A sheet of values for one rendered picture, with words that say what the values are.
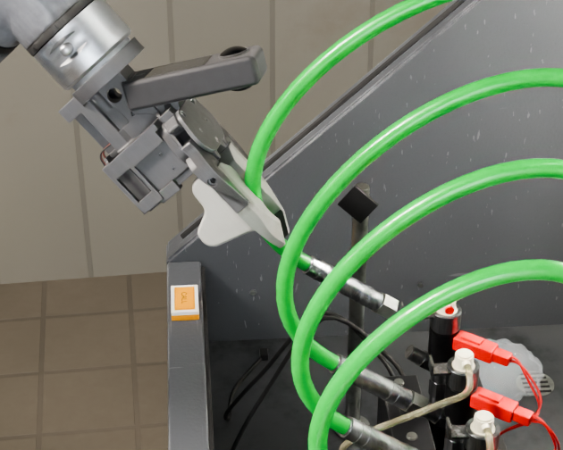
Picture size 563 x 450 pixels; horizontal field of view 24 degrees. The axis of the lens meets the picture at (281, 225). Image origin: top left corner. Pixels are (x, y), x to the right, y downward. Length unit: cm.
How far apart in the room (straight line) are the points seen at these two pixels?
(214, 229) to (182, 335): 32
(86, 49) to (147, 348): 190
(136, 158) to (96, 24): 11
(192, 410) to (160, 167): 31
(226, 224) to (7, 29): 24
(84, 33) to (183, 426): 42
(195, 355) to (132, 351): 155
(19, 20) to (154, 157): 15
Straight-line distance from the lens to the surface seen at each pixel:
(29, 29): 107
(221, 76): 106
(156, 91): 107
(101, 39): 107
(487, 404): 114
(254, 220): 108
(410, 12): 103
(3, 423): 277
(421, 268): 155
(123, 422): 273
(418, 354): 122
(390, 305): 117
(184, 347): 138
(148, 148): 107
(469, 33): 141
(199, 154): 106
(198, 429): 128
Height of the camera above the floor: 181
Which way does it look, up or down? 33 degrees down
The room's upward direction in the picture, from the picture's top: straight up
